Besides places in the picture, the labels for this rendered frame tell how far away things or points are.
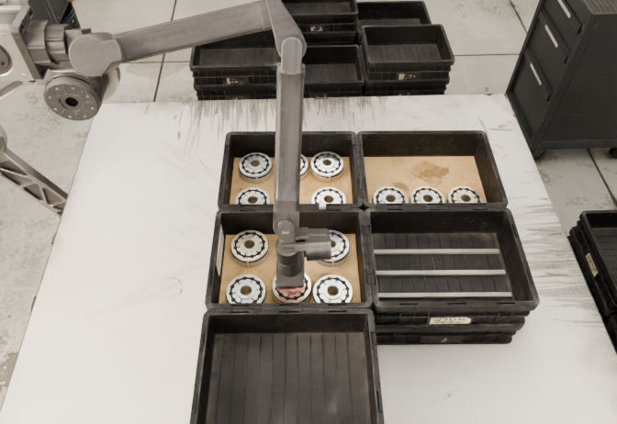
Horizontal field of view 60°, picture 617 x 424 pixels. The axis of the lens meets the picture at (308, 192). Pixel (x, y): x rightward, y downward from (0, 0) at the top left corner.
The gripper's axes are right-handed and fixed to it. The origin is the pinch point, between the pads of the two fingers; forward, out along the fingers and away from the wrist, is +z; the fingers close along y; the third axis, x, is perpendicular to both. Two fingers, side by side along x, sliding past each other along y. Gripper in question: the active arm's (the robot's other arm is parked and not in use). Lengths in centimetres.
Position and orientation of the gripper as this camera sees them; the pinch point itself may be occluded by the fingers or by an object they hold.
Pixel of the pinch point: (292, 283)
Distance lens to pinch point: 138.6
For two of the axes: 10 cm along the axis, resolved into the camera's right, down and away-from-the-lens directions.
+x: -10.0, 0.3, 0.1
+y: -0.2, -8.1, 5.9
